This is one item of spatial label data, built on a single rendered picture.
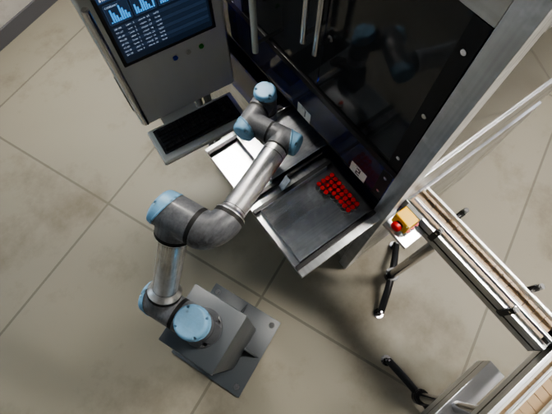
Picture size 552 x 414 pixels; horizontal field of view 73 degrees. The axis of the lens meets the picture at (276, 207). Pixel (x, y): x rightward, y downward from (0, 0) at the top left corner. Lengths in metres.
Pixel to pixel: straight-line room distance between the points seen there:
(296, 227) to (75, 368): 1.60
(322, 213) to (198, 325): 0.65
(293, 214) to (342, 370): 1.12
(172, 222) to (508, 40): 0.85
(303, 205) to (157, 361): 1.33
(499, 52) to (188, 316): 1.11
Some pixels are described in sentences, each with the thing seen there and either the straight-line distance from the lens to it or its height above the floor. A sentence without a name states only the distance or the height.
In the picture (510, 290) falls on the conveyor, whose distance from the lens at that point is 1.65.
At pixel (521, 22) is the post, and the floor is 1.84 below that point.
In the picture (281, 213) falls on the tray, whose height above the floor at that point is 0.88.
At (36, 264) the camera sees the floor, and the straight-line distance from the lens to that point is 2.81.
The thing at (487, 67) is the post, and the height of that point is 1.73.
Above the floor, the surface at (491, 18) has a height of 1.81.
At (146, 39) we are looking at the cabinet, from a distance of 1.60.
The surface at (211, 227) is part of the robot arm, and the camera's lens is 1.02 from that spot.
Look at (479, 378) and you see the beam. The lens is 1.97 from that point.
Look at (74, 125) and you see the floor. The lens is 3.16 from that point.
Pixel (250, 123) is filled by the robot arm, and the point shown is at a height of 1.31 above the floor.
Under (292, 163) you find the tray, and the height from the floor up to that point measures 0.88.
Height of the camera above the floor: 2.31
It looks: 68 degrees down
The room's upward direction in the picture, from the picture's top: straight up
